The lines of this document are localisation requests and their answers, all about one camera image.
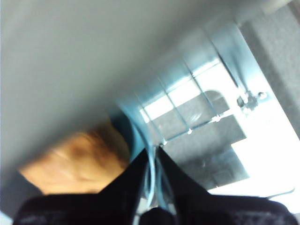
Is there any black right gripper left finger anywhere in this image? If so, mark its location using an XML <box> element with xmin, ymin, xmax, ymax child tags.
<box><xmin>16</xmin><ymin>149</ymin><xmax>151</xmax><ymax>225</ymax></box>

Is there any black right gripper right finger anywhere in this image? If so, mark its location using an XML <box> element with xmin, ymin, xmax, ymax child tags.
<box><xmin>158</xmin><ymin>148</ymin><xmax>296</xmax><ymax>225</ymax></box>

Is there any brown potato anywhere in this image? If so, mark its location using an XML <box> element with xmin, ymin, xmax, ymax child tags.
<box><xmin>18</xmin><ymin>116</ymin><xmax>131</xmax><ymax>195</ymax></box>

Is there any blue ribbed bowl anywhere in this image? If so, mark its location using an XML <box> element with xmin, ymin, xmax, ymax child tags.
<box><xmin>109</xmin><ymin>93</ymin><xmax>166</xmax><ymax>208</ymax></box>

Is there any white Toshiba toaster oven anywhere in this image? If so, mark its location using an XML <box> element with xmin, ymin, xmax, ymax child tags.
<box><xmin>0</xmin><ymin>0</ymin><xmax>300</xmax><ymax>201</ymax></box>

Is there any metal wire oven rack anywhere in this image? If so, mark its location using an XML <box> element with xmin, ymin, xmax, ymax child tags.
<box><xmin>132</xmin><ymin>23</ymin><xmax>269</xmax><ymax>147</ymax></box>

